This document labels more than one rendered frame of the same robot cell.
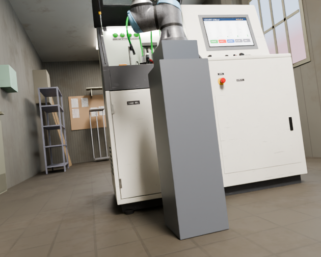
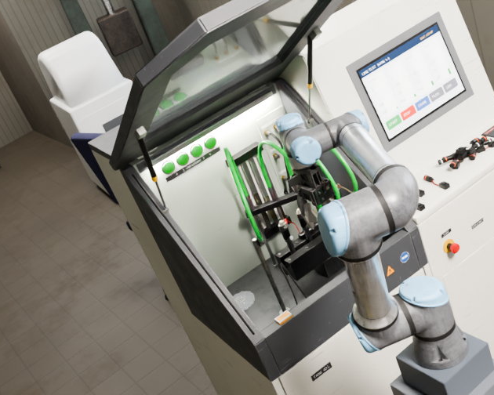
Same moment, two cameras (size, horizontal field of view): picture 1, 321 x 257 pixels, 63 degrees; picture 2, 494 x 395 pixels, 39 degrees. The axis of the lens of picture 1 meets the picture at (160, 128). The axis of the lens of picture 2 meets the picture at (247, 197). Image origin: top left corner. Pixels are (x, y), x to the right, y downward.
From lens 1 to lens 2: 1.90 m
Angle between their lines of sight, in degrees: 30
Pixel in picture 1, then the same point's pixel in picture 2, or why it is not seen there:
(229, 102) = (465, 273)
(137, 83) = (318, 336)
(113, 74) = (277, 348)
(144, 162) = not seen: outside the picture
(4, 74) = not seen: outside the picture
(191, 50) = (483, 365)
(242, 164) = not seen: outside the picture
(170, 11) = (439, 318)
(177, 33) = (457, 348)
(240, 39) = (438, 88)
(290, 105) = not seen: outside the picture
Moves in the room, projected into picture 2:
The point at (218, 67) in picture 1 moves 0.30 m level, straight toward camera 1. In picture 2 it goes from (441, 223) to (474, 269)
